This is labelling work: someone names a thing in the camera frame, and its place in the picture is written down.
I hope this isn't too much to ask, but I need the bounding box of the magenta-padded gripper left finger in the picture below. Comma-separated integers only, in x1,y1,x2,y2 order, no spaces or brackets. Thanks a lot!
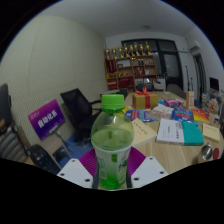
56,147,99,190

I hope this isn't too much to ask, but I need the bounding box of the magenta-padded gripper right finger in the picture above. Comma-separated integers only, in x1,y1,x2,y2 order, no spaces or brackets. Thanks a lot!
126,146,169,190

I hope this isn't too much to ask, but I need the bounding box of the green drink bottle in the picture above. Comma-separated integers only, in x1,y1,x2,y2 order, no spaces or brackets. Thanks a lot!
90,94,135,191

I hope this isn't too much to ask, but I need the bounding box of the beige book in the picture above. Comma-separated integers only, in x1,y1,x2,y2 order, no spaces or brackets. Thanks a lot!
131,117,158,148

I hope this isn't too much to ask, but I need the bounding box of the white book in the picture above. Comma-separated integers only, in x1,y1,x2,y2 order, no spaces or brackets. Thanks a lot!
155,117,185,145

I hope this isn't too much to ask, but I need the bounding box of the blue patterned packet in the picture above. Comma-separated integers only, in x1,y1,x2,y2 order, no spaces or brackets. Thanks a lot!
125,109,156,123

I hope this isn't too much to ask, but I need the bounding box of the white paper booklet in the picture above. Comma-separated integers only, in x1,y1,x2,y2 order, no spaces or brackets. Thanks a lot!
146,103,174,121

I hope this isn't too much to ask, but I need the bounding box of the black office chair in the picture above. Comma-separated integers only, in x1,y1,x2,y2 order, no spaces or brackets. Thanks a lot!
60,87,103,141

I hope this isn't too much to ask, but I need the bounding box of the purple sign board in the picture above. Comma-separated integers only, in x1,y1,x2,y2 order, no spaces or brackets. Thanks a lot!
27,98,66,141

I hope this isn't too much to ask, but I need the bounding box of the yellow gift box red ribbon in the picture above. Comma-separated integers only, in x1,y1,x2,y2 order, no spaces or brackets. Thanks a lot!
131,86,160,110

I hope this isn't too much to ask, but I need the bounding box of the teal book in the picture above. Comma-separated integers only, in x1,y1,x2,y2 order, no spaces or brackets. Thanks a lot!
180,120,205,147

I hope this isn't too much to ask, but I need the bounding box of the blue book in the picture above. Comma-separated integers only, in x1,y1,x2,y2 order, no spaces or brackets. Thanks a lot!
171,106,195,123

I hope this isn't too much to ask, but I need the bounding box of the pink box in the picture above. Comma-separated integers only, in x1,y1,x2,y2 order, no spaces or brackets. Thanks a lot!
163,97,184,109

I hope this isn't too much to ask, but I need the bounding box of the steel cup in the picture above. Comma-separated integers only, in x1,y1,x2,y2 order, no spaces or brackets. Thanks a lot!
197,143,214,164

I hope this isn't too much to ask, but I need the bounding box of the orange yellow book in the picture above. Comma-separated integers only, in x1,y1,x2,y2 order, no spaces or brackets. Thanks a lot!
191,108,211,124

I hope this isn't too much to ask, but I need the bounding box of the flat round red coaster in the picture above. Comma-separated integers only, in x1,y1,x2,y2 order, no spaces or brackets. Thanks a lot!
211,147,221,160

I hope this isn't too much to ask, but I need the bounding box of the orange standing card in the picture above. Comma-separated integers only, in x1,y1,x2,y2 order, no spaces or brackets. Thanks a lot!
185,90,195,110

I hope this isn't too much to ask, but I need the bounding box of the wooden shelf unit with trophies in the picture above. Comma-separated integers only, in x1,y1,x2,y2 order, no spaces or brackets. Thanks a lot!
103,41,159,91

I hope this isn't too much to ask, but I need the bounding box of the flower bouquet in pot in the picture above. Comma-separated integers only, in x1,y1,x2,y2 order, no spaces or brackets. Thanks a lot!
206,98,220,125

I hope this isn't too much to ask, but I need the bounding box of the black framed glass door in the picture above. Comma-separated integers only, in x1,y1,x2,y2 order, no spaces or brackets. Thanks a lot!
121,38,189,93

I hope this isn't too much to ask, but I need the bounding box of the black computer monitor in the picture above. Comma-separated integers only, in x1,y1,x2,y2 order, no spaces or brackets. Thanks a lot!
208,76,220,93

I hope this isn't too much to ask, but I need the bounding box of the white air conditioner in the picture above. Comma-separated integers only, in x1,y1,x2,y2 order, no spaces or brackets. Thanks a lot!
189,40,203,54

